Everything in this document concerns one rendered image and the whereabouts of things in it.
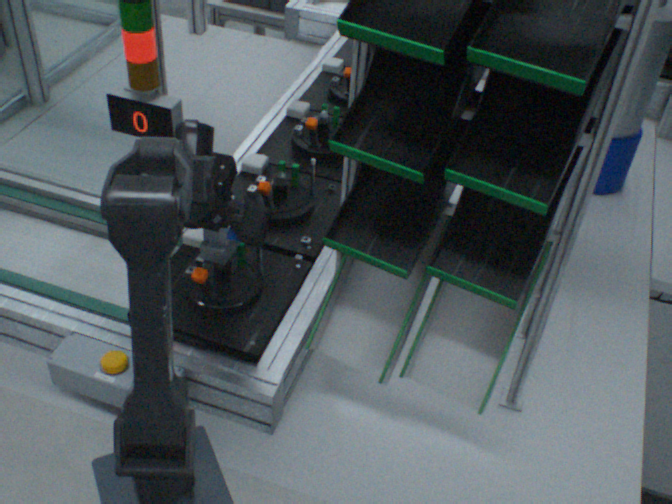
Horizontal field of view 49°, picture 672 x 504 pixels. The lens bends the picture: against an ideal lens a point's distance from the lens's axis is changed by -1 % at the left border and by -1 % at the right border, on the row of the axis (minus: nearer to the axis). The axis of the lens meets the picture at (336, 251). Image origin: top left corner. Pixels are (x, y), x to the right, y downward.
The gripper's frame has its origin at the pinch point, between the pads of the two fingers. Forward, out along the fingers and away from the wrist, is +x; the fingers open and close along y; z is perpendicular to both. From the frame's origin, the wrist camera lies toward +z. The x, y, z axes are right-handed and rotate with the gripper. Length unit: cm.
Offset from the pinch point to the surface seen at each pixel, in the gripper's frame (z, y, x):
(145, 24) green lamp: 24.2, 16.7, -14.5
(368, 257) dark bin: -1.9, -27.1, -13.6
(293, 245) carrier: 2.7, -7.3, 20.0
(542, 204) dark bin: 7, -47, -27
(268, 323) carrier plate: -13.1, -10.6, 7.7
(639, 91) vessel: 59, -64, 43
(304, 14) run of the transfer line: 82, 29, 84
